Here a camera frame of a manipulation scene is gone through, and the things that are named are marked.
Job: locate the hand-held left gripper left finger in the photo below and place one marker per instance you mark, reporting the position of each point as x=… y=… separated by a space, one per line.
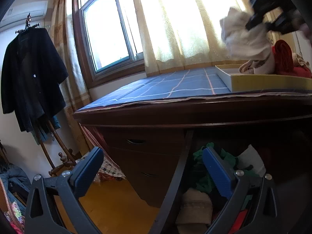
x=88 y=169

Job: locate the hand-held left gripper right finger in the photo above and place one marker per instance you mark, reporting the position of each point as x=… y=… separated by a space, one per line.
x=217 y=173

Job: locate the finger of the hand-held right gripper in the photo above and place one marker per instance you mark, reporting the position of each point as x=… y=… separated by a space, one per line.
x=254 y=23

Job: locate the white dotted underwear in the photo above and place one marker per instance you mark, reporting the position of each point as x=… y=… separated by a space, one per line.
x=243 y=39

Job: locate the dark wooden drawer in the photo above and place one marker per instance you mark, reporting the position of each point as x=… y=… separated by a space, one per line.
x=178 y=170

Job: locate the tan underwear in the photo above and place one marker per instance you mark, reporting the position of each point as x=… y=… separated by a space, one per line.
x=195 y=207

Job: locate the bright red underwear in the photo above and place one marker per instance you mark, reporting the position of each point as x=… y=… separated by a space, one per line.
x=240 y=221

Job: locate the beige underwear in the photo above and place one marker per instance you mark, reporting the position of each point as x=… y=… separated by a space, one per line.
x=301 y=61

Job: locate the yellow tray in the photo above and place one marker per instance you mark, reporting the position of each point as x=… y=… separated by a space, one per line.
x=268 y=82

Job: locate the small wooden drawer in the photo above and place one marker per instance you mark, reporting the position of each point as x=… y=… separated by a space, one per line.
x=156 y=137
x=151 y=182

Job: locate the person's right hand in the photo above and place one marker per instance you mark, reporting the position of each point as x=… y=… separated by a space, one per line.
x=303 y=26

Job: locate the plaid cloth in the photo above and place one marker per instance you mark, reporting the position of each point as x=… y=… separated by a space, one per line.
x=109 y=169

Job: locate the pink striped cloth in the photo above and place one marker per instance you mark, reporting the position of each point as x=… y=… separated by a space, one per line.
x=96 y=139

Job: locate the wooden coat rack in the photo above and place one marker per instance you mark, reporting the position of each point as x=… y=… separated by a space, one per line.
x=54 y=141

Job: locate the teal garment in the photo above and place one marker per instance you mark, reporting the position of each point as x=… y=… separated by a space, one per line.
x=57 y=124

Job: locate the cream lace curtain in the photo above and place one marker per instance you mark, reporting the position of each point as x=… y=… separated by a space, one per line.
x=185 y=29

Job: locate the blue padded jacket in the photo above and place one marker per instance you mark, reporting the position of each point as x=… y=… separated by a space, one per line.
x=14 y=179

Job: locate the dark wooden desk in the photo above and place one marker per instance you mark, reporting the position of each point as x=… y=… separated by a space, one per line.
x=170 y=112

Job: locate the colourful patterned cloth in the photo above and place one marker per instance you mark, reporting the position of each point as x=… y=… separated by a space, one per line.
x=15 y=212

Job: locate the blue checked cloth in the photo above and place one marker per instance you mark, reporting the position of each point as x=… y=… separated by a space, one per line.
x=156 y=87

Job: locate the dark jacket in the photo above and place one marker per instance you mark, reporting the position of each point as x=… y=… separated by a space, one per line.
x=31 y=78

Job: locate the yellow patterned side curtain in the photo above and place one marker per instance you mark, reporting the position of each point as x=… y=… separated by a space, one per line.
x=63 y=41

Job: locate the window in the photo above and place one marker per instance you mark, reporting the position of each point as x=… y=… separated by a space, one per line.
x=107 y=34

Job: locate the white air conditioner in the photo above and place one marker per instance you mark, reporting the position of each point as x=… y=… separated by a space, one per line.
x=24 y=12

